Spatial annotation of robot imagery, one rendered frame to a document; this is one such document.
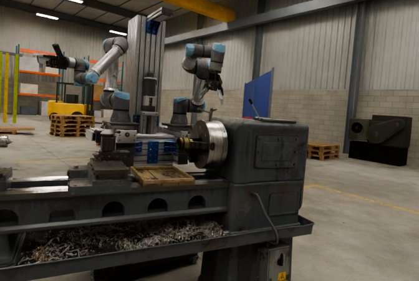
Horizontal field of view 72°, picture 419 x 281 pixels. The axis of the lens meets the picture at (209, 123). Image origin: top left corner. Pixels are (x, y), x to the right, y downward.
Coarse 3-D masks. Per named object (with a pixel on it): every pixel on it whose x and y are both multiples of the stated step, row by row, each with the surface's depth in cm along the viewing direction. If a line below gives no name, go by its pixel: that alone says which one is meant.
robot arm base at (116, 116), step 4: (116, 112) 215; (120, 112) 215; (124, 112) 217; (128, 112) 221; (112, 116) 216; (116, 116) 215; (120, 116) 215; (124, 116) 216; (128, 116) 220; (112, 120) 215; (116, 120) 214; (120, 120) 214; (124, 120) 215; (128, 120) 218
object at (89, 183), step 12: (72, 168) 169; (84, 168) 171; (72, 180) 147; (84, 180) 148; (96, 180) 141; (108, 180) 143; (120, 180) 145; (72, 192) 136; (84, 192) 138; (96, 192) 140; (108, 192) 143
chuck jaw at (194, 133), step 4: (192, 124) 190; (196, 124) 191; (192, 128) 188; (196, 128) 190; (188, 132) 189; (192, 132) 187; (196, 132) 188; (188, 136) 184; (192, 136) 185; (196, 136) 187; (196, 140) 189; (200, 140) 191
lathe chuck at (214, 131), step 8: (200, 120) 187; (200, 128) 186; (208, 128) 177; (216, 128) 179; (200, 136) 186; (208, 136) 175; (216, 136) 176; (216, 144) 175; (200, 152) 185; (208, 152) 174; (216, 152) 176; (200, 160) 184; (208, 160) 176; (216, 160) 178; (200, 168) 184; (208, 168) 187
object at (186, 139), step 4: (176, 140) 183; (180, 140) 178; (184, 140) 179; (188, 140) 180; (192, 140) 183; (176, 144) 183; (180, 144) 178; (184, 144) 179; (188, 144) 179; (180, 148) 179; (184, 148) 179; (188, 148) 180
